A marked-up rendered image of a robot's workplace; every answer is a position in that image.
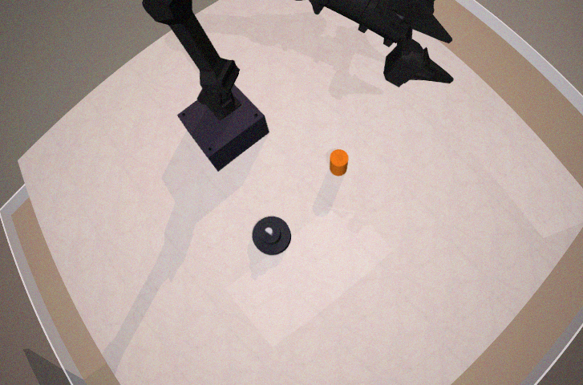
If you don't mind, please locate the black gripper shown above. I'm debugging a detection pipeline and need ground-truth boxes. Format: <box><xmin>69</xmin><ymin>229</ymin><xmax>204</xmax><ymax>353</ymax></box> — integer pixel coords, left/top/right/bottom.
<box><xmin>354</xmin><ymin>0</ymin><xmax>454</xmax><ymax>87</ymax></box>

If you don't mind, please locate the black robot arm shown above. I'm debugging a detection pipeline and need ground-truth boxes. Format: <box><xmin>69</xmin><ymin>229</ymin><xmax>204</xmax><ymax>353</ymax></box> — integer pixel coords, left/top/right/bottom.
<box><xmin>142</xmin><ymin>0</ymin><xmax>435</xmax><ymax>120</ymax></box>

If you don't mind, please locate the orange knob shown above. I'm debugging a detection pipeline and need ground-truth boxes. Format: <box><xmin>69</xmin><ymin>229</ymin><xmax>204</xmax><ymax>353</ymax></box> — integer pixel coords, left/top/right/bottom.
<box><xmin>330</xmin><ymin>149</ymin><xmax>349</xmax><ymax>176</ymax></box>

